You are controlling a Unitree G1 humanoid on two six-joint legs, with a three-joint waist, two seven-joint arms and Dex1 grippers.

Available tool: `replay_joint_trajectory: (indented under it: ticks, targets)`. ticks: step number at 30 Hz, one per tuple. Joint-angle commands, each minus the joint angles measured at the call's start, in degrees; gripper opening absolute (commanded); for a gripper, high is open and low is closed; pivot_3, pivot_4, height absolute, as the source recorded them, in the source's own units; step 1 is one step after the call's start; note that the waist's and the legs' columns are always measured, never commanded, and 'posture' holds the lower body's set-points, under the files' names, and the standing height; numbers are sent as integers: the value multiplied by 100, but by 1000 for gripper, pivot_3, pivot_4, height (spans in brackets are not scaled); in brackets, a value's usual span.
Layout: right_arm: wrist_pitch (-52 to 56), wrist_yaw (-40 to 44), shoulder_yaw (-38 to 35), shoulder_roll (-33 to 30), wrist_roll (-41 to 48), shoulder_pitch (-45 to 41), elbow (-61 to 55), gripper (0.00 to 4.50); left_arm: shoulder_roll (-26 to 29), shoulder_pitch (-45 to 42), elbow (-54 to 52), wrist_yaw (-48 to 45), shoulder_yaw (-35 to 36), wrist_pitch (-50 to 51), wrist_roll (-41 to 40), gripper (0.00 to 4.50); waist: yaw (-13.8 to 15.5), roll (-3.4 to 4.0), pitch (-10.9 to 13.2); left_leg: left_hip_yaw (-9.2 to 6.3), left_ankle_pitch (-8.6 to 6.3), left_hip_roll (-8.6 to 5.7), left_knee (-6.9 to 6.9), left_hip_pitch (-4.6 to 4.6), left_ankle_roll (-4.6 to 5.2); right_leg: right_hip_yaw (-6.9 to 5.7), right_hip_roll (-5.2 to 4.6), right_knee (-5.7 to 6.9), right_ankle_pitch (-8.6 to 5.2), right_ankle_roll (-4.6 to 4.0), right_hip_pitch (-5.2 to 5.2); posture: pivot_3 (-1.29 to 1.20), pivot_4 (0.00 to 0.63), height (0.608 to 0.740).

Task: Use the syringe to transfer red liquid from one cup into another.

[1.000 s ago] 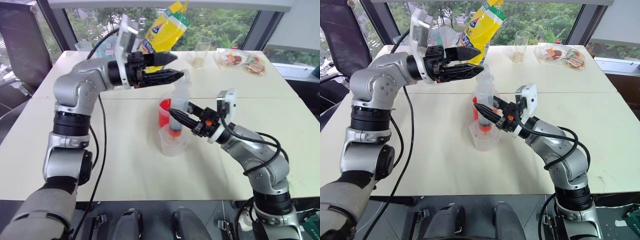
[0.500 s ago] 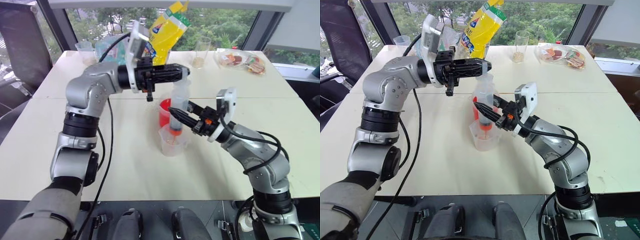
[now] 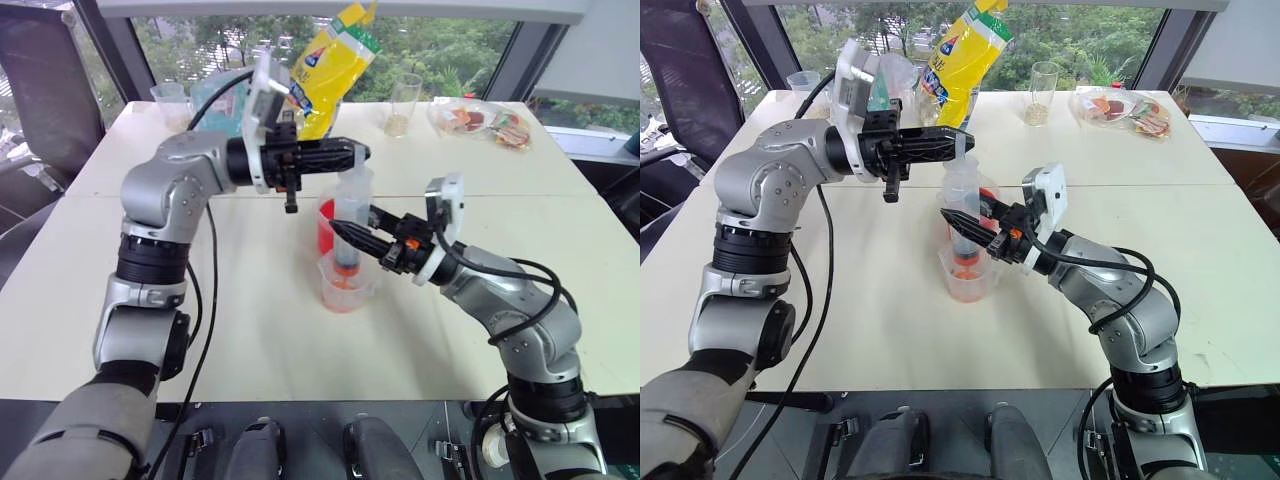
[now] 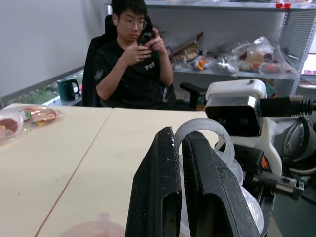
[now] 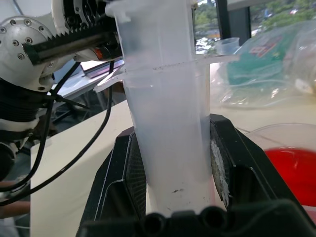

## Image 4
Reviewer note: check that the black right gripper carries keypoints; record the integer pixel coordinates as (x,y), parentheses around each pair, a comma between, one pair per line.
(249,160)

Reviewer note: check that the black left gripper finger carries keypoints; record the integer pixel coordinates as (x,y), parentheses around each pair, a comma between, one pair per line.
(153,187)

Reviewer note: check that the black smartphone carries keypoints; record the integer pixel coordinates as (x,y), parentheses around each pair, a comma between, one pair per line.
(145,38)

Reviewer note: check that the clear cup with red liquid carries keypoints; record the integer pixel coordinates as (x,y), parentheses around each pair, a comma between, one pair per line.
(86,229)

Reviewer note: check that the person's right hand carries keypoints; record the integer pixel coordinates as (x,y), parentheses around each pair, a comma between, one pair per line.
(137,54)

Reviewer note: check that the person's left hand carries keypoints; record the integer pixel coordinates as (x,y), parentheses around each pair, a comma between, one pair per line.
(156,40)

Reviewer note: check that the person in black t-shirt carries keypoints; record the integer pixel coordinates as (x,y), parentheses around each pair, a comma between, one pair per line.
(133,84)

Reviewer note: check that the black office chair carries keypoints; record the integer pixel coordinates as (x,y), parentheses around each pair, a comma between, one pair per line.
(90,74)

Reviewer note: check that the clear bag with orange items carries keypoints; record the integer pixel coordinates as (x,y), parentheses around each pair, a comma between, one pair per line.
(205,63)

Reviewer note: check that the dark green electric kettle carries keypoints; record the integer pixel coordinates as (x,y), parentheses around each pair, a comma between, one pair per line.
(67,89)

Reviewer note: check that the red orange snack packet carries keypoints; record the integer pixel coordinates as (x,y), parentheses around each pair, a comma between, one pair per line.
(43,114)

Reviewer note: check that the large clear bag of toys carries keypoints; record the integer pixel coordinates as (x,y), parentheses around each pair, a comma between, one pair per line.
(256,55)

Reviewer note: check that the brown wooden board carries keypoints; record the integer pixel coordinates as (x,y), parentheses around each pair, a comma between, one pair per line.
(187,44)

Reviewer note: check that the clear bag of red snacks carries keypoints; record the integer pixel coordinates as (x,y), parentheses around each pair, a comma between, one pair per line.
(10,124)

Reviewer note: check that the grey metal storage shelf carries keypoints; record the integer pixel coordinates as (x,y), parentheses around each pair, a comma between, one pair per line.
(222,19)

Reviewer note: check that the white perforated panel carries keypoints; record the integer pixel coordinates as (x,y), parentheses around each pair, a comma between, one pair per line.
(300,37)

